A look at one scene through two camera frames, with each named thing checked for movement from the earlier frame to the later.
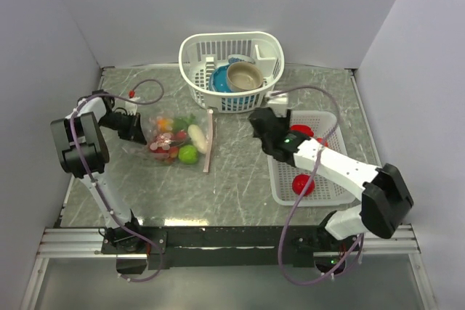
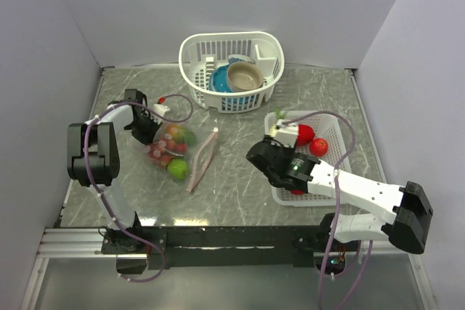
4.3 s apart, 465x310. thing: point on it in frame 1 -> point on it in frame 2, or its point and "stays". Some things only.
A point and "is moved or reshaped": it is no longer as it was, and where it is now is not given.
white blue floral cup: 236,58 stays
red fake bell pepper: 303,128 stays
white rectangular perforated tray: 292,186 stays
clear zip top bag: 183,139 is moved or reshaped
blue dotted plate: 218,80 stays
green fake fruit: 188,154 -> 177,168
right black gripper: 285,121 -> 280,146
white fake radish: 199,138 is moved or reshaped
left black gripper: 134,132 -> 147,139
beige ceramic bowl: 244,76 stays
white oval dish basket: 200,54 stays
